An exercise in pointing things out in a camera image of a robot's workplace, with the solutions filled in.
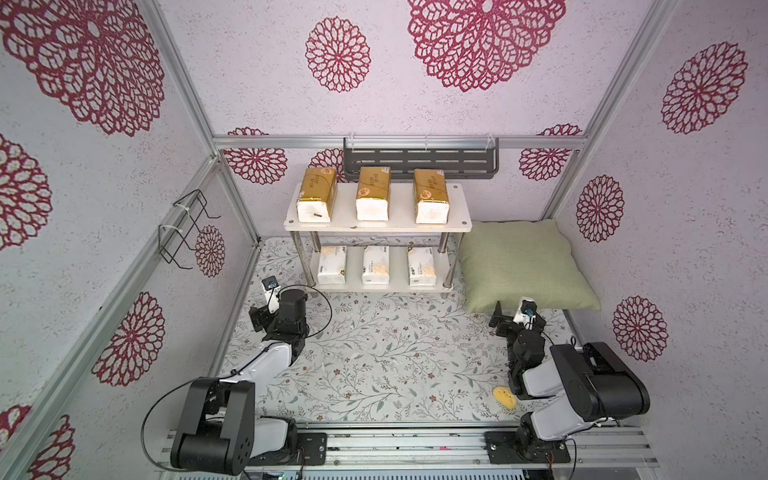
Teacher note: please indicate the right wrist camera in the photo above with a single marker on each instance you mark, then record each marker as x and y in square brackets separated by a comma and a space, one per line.
[526, 312]

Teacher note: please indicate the floral patterned floor mat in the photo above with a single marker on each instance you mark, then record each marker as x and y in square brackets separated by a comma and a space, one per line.
[394, 357]

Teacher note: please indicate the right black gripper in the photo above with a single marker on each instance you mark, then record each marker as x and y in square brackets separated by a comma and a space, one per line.
[507, 324]

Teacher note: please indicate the grey slotted wall shelf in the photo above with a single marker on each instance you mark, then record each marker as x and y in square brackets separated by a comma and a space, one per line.
[456, 163]

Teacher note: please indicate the black wire wall rack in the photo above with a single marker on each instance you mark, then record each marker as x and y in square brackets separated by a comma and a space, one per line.
[172, 238]

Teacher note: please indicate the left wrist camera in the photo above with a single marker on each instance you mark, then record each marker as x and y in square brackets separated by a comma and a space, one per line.
[271, 288]

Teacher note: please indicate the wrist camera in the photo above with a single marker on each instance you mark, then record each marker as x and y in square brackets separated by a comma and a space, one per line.
[526, 312]
[271, 288]

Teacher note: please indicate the white two-tier shelf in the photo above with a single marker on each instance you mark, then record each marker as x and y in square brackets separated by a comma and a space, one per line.
[344, 224]

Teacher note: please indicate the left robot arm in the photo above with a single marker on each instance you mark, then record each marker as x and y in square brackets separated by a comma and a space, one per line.
[219, 430]

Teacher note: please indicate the yellow sponge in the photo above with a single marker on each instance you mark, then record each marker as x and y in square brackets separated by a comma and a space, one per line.
[505, 397]

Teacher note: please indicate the green cushion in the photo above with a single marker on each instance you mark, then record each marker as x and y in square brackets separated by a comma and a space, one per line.
[503, 262]

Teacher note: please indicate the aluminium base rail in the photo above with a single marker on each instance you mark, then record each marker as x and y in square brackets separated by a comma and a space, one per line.
[465, 446]

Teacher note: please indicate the white tissue pack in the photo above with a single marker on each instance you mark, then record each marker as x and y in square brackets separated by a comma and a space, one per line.
[421, 266]
[376, 265]
[332, 265]

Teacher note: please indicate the gold tissue pack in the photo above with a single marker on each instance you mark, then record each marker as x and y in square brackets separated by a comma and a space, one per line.
[431, 199]
[373, 194]
[317, 195]

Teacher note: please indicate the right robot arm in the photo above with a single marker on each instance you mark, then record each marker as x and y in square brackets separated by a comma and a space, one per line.
[587, 385]

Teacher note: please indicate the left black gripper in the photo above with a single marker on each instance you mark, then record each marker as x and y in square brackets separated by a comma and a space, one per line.
[261, 319]

